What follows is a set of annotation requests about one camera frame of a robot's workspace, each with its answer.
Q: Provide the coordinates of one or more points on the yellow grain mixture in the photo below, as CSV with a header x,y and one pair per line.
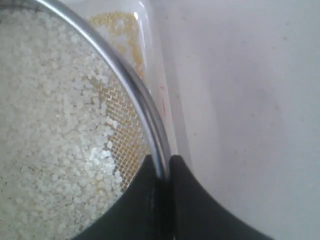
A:
x,y
58,172

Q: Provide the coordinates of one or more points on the round steel mesh sieve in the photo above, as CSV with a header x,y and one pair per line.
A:
x,y
119,30

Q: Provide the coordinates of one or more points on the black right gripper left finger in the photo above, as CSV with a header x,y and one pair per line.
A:
x,y
132,217

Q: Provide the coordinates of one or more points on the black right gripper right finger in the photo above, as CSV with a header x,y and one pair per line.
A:
x,y
198,216

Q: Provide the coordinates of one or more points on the white square tray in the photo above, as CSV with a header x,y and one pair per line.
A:
x,y
164,91

